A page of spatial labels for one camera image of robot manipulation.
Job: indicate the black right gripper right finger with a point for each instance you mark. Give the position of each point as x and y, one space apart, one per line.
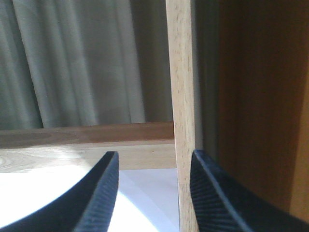
221 204

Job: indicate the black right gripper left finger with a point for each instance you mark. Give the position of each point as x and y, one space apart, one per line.
86 207

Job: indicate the white paper sheets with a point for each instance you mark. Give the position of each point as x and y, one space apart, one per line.
147 200

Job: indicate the wooden shelf unit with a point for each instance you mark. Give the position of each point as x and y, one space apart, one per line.
239 75

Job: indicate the grey green curtain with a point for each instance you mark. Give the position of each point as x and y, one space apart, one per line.
66 63

